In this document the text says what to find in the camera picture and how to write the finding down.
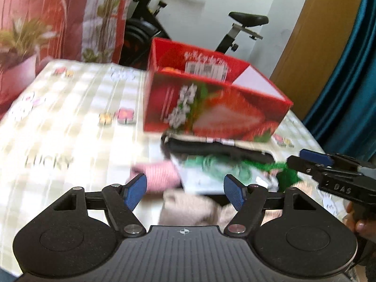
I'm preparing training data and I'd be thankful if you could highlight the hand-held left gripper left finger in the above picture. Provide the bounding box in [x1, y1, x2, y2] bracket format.
[53, 173, 147, 238]

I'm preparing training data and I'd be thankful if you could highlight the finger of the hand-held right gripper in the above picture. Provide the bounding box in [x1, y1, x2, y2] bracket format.
[300, 149, 357, 168]
[287, 156, 324, 183]

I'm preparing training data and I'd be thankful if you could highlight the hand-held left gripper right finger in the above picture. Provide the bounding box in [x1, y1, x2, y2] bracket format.
[223, 174, 315, 237]

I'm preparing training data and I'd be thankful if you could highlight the pink towel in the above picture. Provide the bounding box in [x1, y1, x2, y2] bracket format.
[126, 161, 181, 194]

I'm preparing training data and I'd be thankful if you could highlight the white plastic packet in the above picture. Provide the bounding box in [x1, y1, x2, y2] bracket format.
[170, 153, 279, 196]

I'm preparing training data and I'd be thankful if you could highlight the beige cloth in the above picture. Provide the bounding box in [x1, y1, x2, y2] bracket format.
[159, 189, 236, 227]

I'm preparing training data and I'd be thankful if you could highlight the black pouch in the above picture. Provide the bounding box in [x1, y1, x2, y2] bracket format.
[160, 133, 275, 165]

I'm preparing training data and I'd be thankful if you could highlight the red strawberry print box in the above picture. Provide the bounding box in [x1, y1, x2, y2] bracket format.
[143, 38, 294, 143]

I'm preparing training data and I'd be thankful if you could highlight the person's right hand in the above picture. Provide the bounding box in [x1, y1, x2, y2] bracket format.
[346, 201, 376, 268]

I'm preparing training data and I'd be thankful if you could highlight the blue curtain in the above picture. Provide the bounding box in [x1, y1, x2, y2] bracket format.
[302, 0, 376, 165]

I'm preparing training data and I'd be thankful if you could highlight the checked flower print tablecloth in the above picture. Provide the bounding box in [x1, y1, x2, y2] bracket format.
[0, 59, 353, 277]

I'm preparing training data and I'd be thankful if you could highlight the wooden door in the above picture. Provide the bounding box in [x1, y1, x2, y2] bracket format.
[270, 0, 366, 121]

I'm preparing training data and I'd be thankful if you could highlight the black exercise bike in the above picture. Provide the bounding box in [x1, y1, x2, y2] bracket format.
[123, 0, 269, 71]

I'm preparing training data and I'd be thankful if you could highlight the plant print pink cloth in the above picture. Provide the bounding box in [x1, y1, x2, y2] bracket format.
[0, 0, 133, 118]

